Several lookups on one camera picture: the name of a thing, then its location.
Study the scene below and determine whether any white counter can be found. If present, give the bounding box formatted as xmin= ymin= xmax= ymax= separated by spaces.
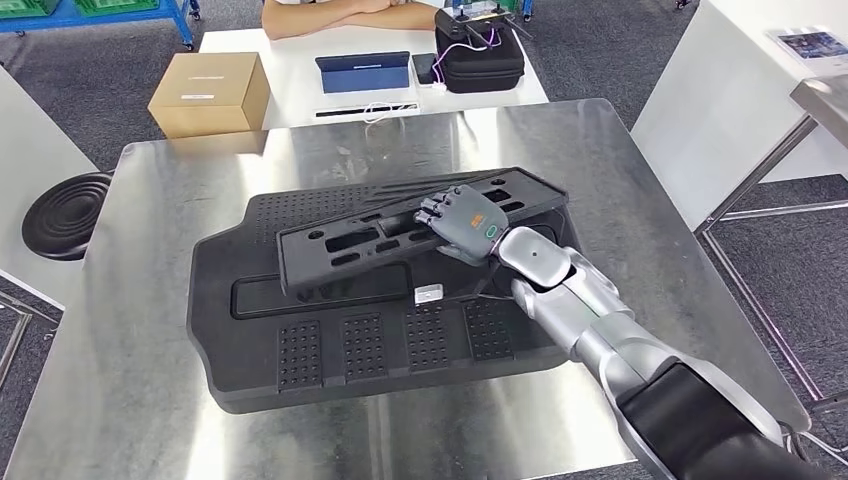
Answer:
xmin=629 ymin=0 xmax=848 ymax=233

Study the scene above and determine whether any black zip case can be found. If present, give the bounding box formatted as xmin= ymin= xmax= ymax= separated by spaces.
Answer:
xmin=433 ymin=9 xmax=526 ymax=94

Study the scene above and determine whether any printed brochure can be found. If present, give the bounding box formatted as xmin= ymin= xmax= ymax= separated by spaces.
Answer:
xmin=768 ymin=26 xmax=848 ymax=64

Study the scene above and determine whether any black phone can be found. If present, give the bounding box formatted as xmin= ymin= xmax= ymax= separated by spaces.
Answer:
xmin=410 ymin=52 xmax=439 ymax=86

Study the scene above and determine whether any black ribbed round base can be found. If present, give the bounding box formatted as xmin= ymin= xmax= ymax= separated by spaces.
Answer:
xmin=21 ymin=170 xmax=114 ymax=262

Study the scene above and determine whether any green plastic crate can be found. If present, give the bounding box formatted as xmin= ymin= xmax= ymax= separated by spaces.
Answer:
xmin=0 ymin=0 xmax=61 ymax=20
xmin=72 ymin=0 xmax=160 ymax=18

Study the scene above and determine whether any blue cart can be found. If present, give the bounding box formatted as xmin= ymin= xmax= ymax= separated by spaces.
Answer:
xmin=0 ymin=0 xmax=200 ymax=51

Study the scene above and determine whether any white cable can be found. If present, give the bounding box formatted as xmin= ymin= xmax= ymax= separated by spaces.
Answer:
xmin=360 ymin=102 xmax=399 ymax=125

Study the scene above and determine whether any white panel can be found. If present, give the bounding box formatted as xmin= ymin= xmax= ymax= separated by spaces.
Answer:
xmin=0 ymin=66 xmax=101 ymax=313

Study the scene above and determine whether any black plastic frame part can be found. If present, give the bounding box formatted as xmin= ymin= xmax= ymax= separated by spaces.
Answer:
xmin=276 ymin=166 xmax=570 ymax=298

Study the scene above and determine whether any purple cable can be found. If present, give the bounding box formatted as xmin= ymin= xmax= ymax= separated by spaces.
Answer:
xmin=430 ymin=26 xmax=505 ymax=84

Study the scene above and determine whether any remote controller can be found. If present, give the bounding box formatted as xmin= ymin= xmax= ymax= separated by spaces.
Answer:
xmin=442 ymin=0 xmax=525 ymax=31

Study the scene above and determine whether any blue tablet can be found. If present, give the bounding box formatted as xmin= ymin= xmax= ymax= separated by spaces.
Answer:
xmin=314 ymin=50 xmax=412 ymax=95

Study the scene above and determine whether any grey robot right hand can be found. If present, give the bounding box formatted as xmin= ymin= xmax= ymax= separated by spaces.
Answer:
xmin=413 ymin=185 xmax=510 ymax=268

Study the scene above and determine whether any steel side table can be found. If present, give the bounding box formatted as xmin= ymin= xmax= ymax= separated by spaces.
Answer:
xmin=695 ymin=72 xmax=848 ymax=405

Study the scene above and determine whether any brown cardboard box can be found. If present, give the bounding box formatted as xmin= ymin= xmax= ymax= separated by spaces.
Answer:
xmin=146 ymin=51 xmax=272 ymax=140

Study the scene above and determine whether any black foam fixture tray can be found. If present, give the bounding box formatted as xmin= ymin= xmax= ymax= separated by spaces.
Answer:
xmin=186 ymin=166 xmax=586 ymax=415

